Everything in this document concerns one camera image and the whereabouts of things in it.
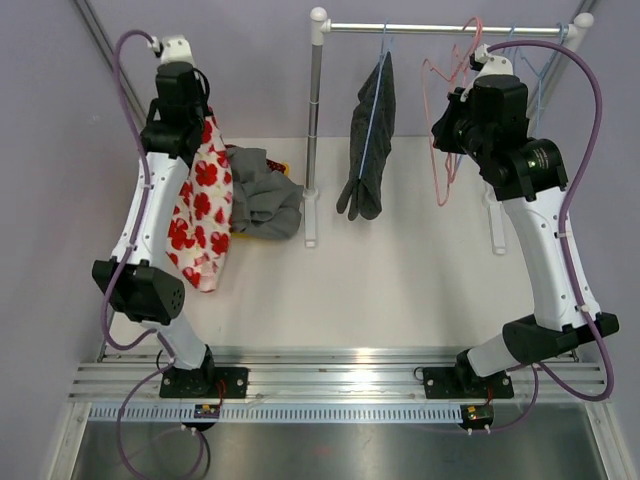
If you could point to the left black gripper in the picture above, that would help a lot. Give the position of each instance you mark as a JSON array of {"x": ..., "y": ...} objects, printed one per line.
[{"x": 204, "y": 111}]

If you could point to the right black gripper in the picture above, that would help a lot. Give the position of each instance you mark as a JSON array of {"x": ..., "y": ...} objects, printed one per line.
[{"x": 443, "y": 140}]

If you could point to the pink hanger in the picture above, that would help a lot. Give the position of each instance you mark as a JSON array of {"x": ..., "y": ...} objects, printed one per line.
[
  {"x": 467, "y": 50},
  {"x": 444, "y": 171}
]

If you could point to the dark grey dotted skirt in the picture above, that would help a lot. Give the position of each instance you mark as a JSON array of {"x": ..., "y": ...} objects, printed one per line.
[{"x": 363, "y": 198}]

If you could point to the blue hanger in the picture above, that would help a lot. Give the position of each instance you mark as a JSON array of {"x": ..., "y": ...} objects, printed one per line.
[
  {"x": 384, "y": 50},
  {"x": 517, "y": 57},
  {"x": 547, "y": 80}
]

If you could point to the plain grey skirt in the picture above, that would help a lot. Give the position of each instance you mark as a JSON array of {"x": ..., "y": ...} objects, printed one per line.
[{"x": 265, "y": 195}]

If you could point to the white red floral skirt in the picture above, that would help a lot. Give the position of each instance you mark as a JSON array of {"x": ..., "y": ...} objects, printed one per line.
[{"x": 199, "y": 235}]

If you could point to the red white polka-dot skirt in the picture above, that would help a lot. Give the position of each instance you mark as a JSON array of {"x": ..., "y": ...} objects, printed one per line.
[{"x": 282, "y": 167}]

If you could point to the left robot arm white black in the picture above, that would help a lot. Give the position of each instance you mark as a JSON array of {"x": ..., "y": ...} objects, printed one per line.
[{"x": 133, "y": 279}]

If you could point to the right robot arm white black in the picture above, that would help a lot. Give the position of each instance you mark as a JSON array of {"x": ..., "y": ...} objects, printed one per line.
[{"x": 528, "y": 178}]

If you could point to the yellow plastic tray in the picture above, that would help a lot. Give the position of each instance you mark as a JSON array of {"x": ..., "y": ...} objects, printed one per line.
[{"x": 240, "y": 232}]

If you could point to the silver white clothes rack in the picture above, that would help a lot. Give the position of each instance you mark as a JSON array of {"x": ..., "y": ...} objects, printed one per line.
[{"x": 570, "y": 35}]

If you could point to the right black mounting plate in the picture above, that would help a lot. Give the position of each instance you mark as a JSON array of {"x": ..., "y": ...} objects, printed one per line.
[{"x": 447, "y": 383}]

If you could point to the black mounting plate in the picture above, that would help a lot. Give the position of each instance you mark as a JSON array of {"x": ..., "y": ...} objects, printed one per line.
[
  {"x": 224, "y": 382},
  {"x": 447, "y": 383}
]

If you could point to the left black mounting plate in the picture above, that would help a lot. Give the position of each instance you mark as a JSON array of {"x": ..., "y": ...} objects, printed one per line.
[{"x": 224, "y": 382}]

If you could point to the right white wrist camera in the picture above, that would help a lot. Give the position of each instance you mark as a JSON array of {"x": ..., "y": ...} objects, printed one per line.
[{"x": 485, "y": 63}]

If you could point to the aluminium rail base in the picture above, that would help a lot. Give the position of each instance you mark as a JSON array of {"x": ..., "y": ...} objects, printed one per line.
[{"x": 277, "y": 375}]

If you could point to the white slotted cable duct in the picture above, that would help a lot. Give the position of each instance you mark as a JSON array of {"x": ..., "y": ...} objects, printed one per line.
[{"x": 279, "y": 413}]

